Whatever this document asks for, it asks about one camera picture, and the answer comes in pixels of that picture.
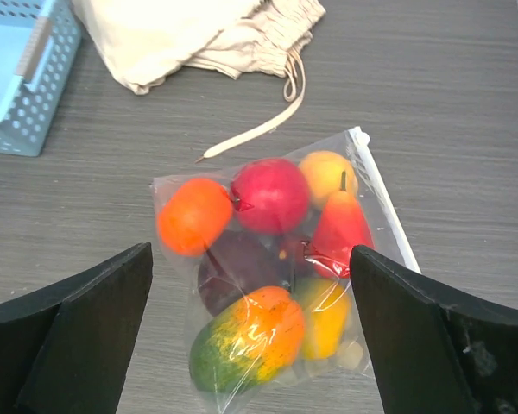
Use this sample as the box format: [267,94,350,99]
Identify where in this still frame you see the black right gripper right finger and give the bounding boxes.
[350,246,518,413]

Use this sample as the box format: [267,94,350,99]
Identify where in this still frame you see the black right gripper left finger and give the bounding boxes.
[0,242,153,414]

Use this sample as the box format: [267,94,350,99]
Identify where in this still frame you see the clear zip top bag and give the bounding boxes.
[150,126,418,413]

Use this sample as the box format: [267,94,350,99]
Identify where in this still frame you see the fake yellow lemon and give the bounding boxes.
[294,278,351,361]

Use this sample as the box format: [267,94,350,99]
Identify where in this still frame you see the fake red pear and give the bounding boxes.
[308,171,375,279]

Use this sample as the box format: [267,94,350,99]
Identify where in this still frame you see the fake green orange mango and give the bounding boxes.
[189,285,305,394]

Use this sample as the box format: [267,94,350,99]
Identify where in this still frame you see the fake dark purple plum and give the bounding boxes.
[197,230,312,317]

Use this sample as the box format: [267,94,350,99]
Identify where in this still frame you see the fake yellow peach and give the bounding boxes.
[299,150,358,210]

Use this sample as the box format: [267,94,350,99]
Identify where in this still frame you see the fake red pomegranate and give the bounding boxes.
[230,158,310,235]

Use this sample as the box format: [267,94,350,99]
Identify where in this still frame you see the light blue perforated basket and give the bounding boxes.
[0,0,81,157]

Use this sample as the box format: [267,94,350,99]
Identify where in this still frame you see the beige drawstring cloth bag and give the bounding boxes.
[71,1,326,159]

